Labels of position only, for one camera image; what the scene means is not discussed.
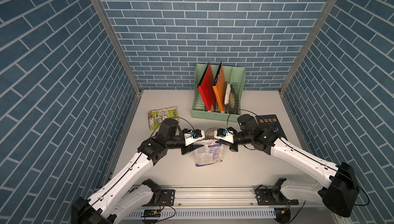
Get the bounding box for white oats bag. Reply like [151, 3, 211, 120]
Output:
[194, 141, 224, 167]

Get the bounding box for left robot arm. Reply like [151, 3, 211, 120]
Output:
[71, 118, 205, 224]

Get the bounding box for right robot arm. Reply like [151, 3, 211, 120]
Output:
[214, 114, 361, 217]

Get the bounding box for red patterned breakfast bowl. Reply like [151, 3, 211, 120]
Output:
[205, 128, 217, 140]

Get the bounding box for dark patterned book in organizer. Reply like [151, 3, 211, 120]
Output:
[224, 83, 240, 114]

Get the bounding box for green comic book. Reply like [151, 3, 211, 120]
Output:
[148, 106, 178, 131]

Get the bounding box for black book with antlers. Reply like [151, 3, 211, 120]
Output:
[255, 114, 287, 139]

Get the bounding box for orange folder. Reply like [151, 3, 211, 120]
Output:
[212, 63, 226, 113]

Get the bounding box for red folder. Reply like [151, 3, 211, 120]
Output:
[198, 63, 216, 112]

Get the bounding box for mint green file organizer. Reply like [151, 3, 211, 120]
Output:
[191, 63, 246, 122]

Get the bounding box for small black electronics board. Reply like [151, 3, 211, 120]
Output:
[141, 209, 161, 219]

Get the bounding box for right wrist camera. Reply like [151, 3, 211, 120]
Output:
[214, 128, 234, 144]

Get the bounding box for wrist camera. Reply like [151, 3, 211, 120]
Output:
[184, 129, 205, 146]
[214, 128, 234, 144]

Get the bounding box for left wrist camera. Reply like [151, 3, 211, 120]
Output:
[184, 129, 205, 146]

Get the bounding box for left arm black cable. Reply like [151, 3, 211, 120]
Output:
[73, 116, 196, 222]

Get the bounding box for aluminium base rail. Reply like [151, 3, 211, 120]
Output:
[92, 185, 342, 209]

